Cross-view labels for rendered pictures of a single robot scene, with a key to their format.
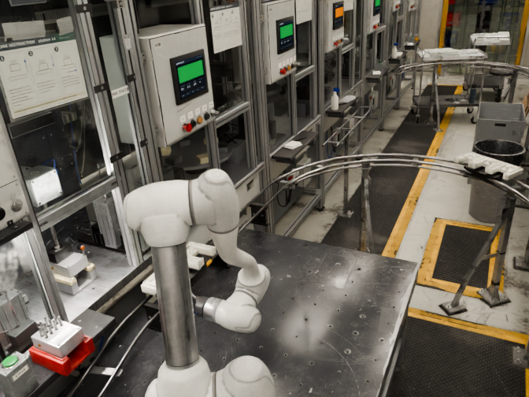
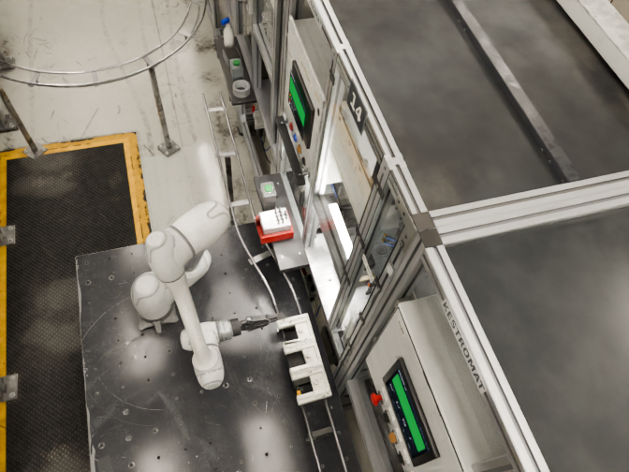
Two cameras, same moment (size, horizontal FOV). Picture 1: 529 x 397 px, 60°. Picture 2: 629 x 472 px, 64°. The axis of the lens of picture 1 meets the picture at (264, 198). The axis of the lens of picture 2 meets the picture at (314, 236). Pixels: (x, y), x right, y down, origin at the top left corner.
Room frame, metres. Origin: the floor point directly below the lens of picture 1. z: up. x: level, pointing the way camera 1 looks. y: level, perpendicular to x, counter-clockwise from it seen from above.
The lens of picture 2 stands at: (2.03, -0.17, 2.96)
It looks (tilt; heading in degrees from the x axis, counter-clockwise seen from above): 59 degrees down; 126
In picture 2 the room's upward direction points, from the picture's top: 11 degrees clockwise
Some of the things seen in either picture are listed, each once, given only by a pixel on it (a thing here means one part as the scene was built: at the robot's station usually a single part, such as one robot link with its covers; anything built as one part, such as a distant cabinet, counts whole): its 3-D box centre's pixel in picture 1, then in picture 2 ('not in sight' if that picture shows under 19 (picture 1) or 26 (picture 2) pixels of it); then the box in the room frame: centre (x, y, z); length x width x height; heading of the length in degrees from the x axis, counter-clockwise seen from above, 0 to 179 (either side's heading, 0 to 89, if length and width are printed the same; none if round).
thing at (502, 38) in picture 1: (486, 65); not in sight; (7.07, -3.52, 0.48); 0.84 x 0.58 x 0.97; 160
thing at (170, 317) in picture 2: not in sight; (155, 310); (1.03, 0.08, 0.71); 0.22 x 0.18 x 0.06; 152
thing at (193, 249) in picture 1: (181, 272); (302, 359); (1.68, 0.39, 0.84); 0.36 x 0.14 x 0.10; 152
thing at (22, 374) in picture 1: (14, 375); (270, 195); (1.02, 0.79, 0.97); 0.08 x 0.08 x 0.12; 62
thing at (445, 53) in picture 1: (448, 83); not in sight; (6.13, -2.57, 0.48); 0.88 x 0.56 x 0.96; 80
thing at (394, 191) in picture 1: (416, 138); not in sight; (5.40, -1.95, 0.01); 5.85 x 0.59 x 0.01; 152
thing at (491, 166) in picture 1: (486, 168); not in sight; (2.55, -1.37, 0.84); 0.37 x 0.14 x 0.10; 30
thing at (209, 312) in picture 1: (214, 309); (225, 330); (1.37, 0.22, 0.88); 0.09 x 0.06 x 0.09; 152
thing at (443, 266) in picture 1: (464, 254); not in sight; (2.86, -1.47, 0.01); 1.00 x 0.55 x 0.01; 152
